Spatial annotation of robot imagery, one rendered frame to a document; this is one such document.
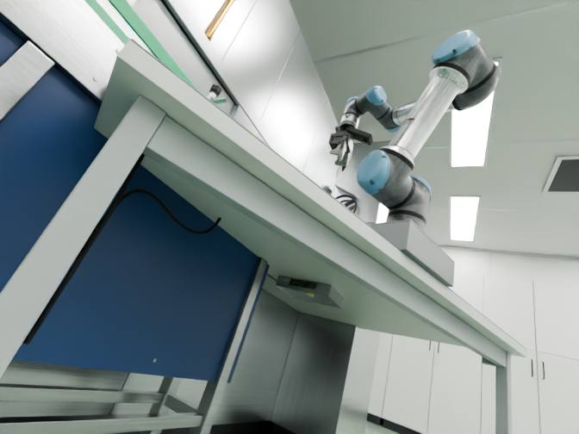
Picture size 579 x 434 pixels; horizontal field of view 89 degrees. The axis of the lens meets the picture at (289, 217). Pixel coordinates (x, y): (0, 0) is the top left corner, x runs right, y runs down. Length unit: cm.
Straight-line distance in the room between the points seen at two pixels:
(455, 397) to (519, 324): 118
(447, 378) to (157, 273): 413
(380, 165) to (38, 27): 75
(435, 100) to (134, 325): 96
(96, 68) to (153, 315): 50
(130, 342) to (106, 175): 41
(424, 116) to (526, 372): 396
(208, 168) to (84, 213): 18
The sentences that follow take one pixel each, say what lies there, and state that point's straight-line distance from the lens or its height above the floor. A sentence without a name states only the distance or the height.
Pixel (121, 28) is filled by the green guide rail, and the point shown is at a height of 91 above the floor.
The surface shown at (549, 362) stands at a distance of 469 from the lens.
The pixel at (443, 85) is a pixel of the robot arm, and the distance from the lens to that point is 102.
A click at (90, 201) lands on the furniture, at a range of 42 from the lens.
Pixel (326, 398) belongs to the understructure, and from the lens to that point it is 188.
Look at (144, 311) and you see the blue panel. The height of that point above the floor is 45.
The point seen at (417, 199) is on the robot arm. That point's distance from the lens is 96.
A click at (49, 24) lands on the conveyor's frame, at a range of 66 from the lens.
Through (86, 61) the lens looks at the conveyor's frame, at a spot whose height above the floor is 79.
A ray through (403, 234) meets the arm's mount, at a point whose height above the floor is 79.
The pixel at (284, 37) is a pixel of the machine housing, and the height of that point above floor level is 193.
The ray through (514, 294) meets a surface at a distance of 481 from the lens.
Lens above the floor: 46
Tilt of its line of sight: 24 degrees up
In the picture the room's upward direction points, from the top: 18 degrees clockwise
